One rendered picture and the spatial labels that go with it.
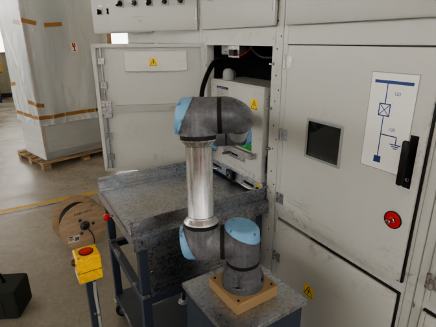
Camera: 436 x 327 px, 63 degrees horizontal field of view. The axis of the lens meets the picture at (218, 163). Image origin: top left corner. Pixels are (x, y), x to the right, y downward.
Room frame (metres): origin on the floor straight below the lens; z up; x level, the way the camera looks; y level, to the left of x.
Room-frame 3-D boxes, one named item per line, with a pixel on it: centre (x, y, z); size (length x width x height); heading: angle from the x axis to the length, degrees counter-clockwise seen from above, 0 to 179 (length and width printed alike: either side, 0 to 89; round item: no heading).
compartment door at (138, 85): (2.10, 0.38, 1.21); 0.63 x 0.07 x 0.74; 99
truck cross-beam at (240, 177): (1.84, -0.10, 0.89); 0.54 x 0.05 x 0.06; 31
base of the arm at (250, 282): (1.04, -0.08, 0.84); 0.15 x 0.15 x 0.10
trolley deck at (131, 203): (1.66, 0.20, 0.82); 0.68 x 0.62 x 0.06; 121
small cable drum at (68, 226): (2.57, 1.13, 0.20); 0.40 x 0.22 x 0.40; 131
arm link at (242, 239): (1.04, -0.07, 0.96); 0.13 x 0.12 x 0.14; 88
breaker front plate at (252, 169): (1.83, -0.08, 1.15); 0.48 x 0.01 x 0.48; 31
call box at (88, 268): (1.06, 0.46, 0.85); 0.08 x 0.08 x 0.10; 31
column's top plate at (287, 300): (1.04, -0.09, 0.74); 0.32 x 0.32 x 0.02; 33
